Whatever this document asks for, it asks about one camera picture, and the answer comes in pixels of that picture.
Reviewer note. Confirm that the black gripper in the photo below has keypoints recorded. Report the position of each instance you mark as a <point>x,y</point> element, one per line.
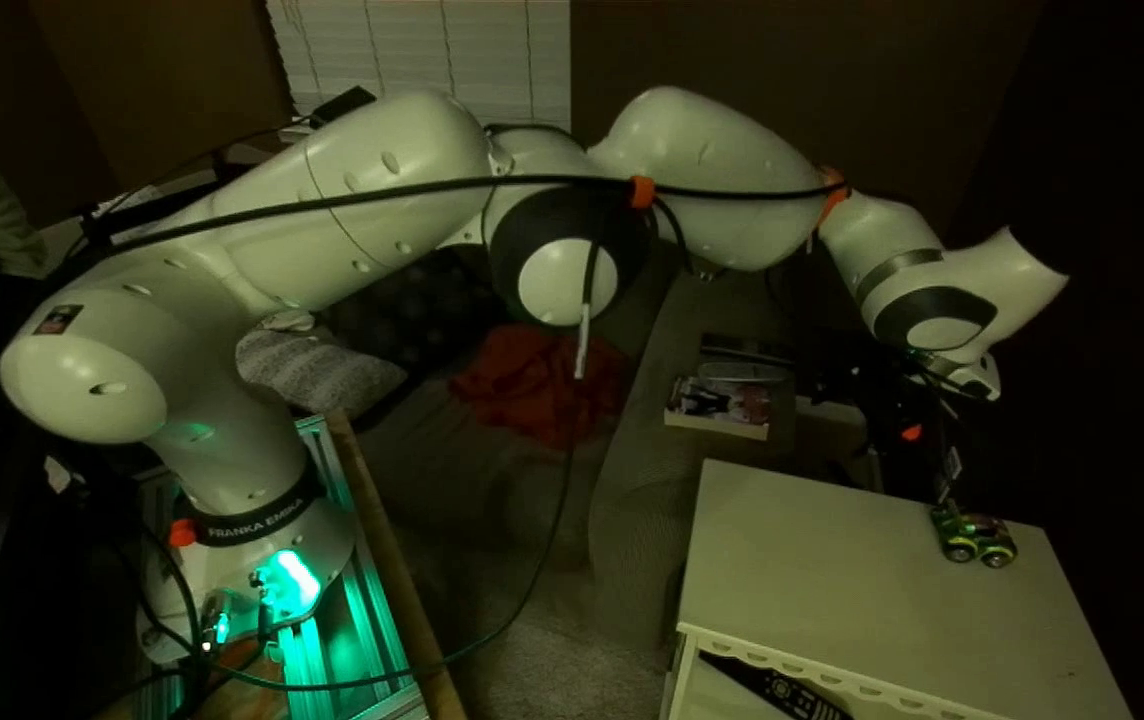
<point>912,431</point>

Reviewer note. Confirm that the small green toy car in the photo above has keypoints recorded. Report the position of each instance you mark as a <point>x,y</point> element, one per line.
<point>975,539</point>

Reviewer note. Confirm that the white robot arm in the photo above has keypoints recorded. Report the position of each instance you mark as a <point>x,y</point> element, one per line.
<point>143,343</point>

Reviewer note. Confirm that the white carved side table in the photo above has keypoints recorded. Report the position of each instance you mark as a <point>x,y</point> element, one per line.
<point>855,597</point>

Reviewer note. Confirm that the orange red cloth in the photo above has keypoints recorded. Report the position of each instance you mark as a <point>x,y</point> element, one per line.
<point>525,382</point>

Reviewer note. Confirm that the grey fabric sofa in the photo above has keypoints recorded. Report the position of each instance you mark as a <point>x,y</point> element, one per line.
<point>550,572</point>

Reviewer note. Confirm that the wooden stick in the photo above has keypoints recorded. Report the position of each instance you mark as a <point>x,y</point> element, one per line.
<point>397,583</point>

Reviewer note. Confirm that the white window blind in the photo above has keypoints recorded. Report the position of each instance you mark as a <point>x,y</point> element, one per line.
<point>510,60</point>

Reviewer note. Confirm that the grey knitted pillow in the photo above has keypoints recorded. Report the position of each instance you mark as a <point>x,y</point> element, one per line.
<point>312,368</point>

